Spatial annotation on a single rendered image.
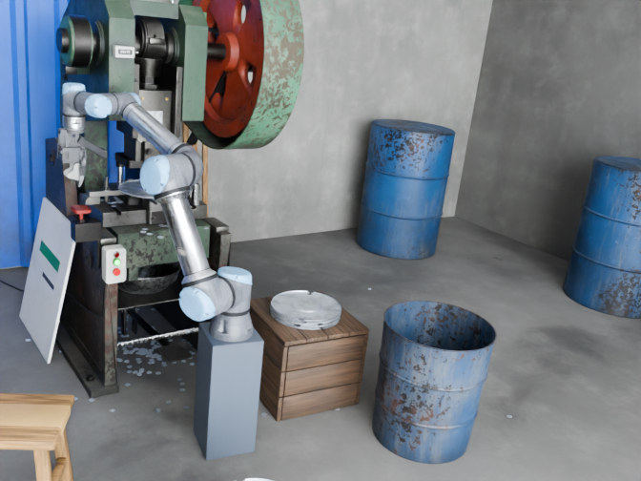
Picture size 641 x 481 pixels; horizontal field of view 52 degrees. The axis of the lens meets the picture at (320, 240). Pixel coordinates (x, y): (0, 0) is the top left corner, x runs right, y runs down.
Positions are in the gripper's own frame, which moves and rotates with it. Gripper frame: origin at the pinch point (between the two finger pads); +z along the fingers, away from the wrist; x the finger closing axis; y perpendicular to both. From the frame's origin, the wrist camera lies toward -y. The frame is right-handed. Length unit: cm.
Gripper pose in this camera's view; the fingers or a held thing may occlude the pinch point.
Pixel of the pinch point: (80, 182)
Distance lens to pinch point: 253.7
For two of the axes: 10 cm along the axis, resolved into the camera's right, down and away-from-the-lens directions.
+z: -1.1, 9.4, 3.2
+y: -8.1, 1.0, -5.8
